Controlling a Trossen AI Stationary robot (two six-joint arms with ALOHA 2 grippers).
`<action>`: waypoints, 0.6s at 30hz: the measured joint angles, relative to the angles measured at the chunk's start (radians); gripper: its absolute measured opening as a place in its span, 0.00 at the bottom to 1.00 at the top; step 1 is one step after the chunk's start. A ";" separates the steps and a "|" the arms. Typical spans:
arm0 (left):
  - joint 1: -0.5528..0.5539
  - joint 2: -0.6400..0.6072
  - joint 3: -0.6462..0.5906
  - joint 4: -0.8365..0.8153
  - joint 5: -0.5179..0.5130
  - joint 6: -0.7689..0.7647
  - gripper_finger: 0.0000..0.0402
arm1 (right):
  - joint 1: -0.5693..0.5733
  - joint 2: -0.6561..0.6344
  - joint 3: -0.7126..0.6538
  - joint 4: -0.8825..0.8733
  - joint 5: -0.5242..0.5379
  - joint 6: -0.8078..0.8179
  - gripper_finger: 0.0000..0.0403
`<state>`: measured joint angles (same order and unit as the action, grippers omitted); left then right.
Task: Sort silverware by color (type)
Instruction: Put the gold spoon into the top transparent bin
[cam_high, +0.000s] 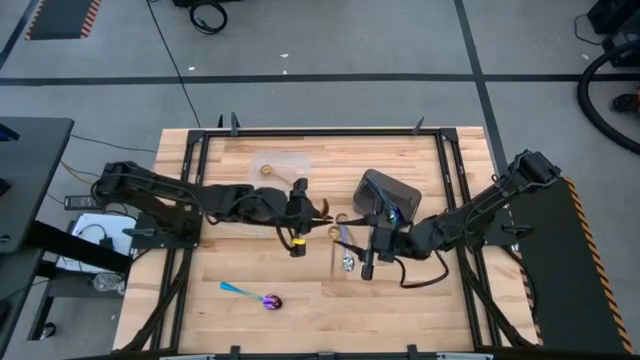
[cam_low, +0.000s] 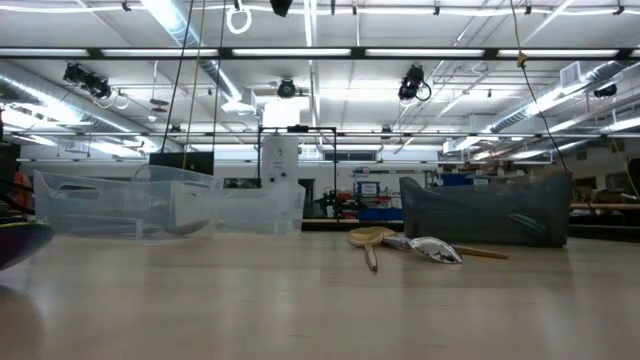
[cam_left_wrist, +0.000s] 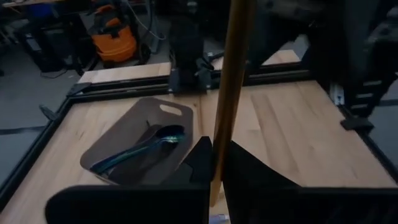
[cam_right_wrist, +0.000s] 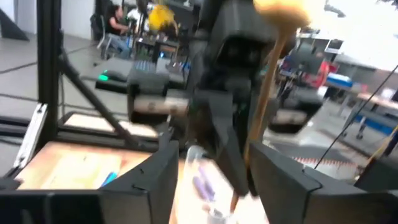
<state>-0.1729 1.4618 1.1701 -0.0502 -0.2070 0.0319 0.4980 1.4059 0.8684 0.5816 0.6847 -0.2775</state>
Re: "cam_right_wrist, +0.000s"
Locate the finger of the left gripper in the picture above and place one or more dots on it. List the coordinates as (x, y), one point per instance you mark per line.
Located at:
(227, 140)

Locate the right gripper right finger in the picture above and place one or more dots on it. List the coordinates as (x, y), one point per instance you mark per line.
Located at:
(311, 208)

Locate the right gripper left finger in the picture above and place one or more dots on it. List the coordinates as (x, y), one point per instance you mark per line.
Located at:
(93, 208)

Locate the gold spoon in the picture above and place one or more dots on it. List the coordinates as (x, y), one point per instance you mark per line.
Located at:
(280, 15)

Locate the black device green light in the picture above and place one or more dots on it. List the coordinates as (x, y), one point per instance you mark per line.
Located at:
(115, 76)

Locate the iridescent blue spoon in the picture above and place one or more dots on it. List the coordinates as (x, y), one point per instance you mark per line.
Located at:
(109, 179)

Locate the dark distant table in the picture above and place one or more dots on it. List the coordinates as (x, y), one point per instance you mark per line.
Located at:
(155, 43)

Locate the clear plastic container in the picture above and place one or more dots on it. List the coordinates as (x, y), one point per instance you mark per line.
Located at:
(191, 161)

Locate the gray chair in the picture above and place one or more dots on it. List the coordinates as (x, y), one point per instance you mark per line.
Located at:
(104, 40)

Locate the person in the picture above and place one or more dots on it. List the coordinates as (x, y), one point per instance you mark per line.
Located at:
(135, 15)
(113, 25)

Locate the yellow fuzzy object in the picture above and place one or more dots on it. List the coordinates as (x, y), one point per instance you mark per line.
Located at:
(161, 17)

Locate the blue bench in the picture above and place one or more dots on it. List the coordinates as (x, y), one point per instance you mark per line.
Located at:
(376, 123)

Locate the red object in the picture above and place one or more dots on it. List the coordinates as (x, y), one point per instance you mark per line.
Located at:
(320, 73)

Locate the blue topped table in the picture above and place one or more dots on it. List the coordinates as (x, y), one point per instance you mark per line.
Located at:
(339, 81)

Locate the white monitor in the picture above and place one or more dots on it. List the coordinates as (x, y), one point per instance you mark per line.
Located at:
(334, 46)

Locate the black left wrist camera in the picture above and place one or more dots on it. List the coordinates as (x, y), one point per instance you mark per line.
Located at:
(242, 53)

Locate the black aluminium table frame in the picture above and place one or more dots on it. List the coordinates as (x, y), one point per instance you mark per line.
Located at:
(49, 62)

